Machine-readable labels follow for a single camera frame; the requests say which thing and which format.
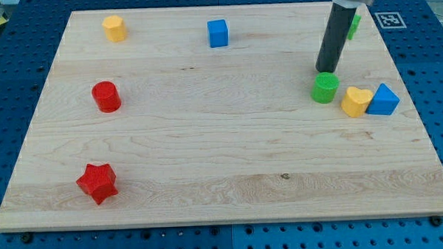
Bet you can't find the wooden board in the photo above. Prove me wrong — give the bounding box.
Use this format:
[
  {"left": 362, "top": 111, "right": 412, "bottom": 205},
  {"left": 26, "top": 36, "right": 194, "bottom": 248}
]
[{"left": 0, "top": 1, "right": 443, "bottom": 233}]

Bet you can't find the blue cube block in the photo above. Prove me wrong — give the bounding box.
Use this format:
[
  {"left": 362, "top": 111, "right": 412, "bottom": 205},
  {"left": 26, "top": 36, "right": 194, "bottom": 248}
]
[{"left": 207, "top": 19, "right": 229, "bottom": 48}]

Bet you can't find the green cylinder block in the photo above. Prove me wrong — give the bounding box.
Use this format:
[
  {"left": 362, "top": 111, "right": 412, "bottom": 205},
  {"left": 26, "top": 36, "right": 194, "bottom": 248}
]
[{"left": 311, "top": 72, "right": 340, "bottom": 104}]

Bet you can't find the red cylinder block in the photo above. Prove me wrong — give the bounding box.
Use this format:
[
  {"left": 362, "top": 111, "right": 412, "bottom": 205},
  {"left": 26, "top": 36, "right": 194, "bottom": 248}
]
[{"left": 91, "top": 81, "right": 122, "bottom": 113}]

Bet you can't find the red star block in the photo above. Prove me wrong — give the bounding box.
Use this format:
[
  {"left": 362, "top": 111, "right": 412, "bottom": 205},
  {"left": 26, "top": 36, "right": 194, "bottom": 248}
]
[{"left": 76, "top": 163, "right": 118, "bottom": 205}]

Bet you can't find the yellow heart block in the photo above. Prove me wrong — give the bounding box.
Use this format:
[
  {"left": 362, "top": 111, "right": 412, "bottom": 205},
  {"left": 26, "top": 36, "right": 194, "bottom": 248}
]
[{"left": 340, "top": 86, "right": 374, "bottom": 117}]

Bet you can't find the yellow hexagon block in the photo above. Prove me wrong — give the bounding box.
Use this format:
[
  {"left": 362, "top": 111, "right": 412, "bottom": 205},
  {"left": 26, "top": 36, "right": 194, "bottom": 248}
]
[{"left": 102, "top": 15, "right": 128, "bottom": 42}]

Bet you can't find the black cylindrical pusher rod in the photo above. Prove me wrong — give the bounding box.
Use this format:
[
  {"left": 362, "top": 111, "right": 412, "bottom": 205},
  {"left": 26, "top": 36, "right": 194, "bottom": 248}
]
[{"left": 315, "top": 2, "right": 357, "bottom": 72}]

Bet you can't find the blue triangle block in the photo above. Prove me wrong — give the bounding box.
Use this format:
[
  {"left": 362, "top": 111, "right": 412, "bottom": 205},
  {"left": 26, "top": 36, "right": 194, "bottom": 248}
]
[{"left": 366, "top": 83, "right": 400, "bottom": 115}]

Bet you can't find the green block behind pusher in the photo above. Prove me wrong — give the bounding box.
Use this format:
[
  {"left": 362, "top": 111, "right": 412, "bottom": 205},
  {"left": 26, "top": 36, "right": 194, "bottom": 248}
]
[{"left": 347, "top": 14, "right": 361, "bottom": 40}]

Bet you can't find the white fiducial marker tag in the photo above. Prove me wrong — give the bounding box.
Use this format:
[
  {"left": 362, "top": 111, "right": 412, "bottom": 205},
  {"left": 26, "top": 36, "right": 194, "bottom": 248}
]
[{"left": 375, "top": 11, "right": 407, "bottom": 30}]

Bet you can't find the black bolt left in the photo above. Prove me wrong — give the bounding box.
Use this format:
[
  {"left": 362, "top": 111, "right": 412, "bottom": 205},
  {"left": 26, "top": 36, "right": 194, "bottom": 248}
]
[{"left": 20, "top": 233, "right": 33, "bottom": 244}]

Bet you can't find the black bolt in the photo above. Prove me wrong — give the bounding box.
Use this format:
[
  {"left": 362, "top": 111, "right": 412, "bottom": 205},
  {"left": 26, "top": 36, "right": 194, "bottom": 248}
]
[
  {"left": 20, "top": 233, "right": 33, "bottom": 244},
  {"left": 429, "top": 215, "right": 443, "bottom": 227}
]

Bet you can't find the black bolt right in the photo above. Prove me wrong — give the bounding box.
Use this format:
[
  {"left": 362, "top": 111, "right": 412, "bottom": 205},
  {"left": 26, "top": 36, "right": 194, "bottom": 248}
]
[{"left": 429, "top": 215, "right": 443, "bottom": 227}]

